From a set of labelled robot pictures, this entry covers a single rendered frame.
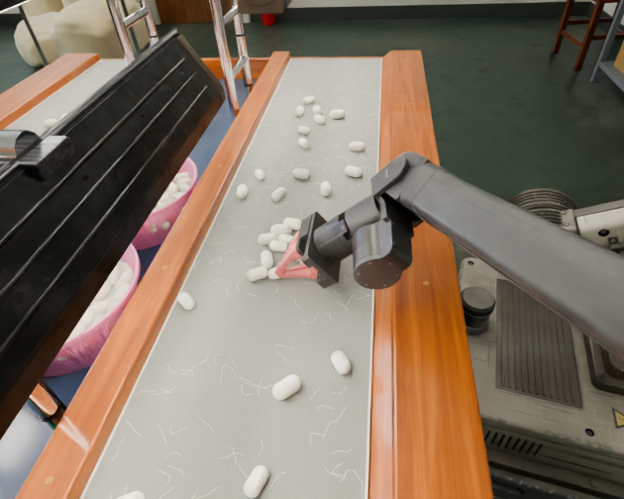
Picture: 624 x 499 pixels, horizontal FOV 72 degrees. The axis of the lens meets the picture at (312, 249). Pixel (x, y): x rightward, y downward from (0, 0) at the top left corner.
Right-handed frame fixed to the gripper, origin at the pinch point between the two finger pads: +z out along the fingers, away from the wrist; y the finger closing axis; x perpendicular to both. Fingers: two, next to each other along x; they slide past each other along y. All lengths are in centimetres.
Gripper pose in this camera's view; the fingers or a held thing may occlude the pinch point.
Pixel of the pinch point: (281, 272)
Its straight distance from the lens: 66.5
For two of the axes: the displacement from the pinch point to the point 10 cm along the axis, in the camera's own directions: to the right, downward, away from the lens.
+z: -7.4, 4.4, 5.1
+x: 6.6, 6.1, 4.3
